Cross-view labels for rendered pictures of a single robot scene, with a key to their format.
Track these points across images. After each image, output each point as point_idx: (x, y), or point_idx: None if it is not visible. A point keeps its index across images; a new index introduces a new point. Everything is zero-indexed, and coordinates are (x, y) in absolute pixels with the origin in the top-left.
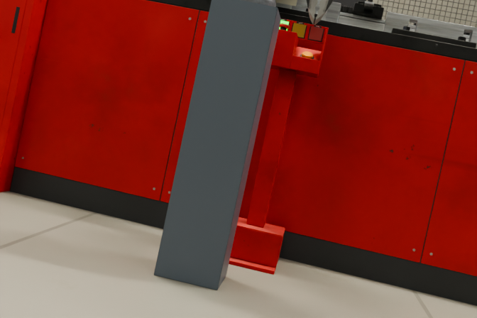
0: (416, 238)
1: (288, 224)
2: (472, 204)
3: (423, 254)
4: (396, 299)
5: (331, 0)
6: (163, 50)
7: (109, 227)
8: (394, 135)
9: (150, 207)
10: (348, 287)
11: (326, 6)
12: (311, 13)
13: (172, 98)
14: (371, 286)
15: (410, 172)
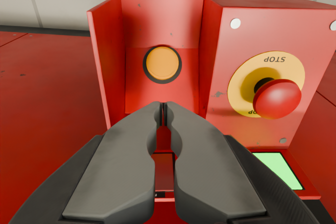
0: (25, 39)
1: None
2: None
3: (22, 34)
4: None
5: (35, 210)
6: None
7: None
8: (10, 85)
9: None
10: None
11: (90, 155)
12: (193, 115)
13: (331, 94)
14: (71, 2)
15: (5, 63)
